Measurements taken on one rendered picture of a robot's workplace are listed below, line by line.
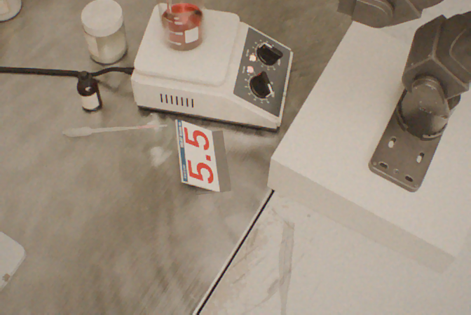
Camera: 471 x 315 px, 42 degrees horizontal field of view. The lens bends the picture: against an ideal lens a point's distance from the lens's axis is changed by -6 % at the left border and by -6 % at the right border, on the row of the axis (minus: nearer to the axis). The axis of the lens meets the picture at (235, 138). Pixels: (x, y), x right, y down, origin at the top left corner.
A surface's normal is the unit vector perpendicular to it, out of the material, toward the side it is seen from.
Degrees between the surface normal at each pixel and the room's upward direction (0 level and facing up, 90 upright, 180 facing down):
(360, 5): 92
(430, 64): 92
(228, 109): 90
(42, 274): 0
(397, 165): 4
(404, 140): 4
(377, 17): 92
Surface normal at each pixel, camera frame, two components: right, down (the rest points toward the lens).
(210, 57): 0.03, -0.52
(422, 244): -0.49, 0.73
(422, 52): -0.79, -0.54
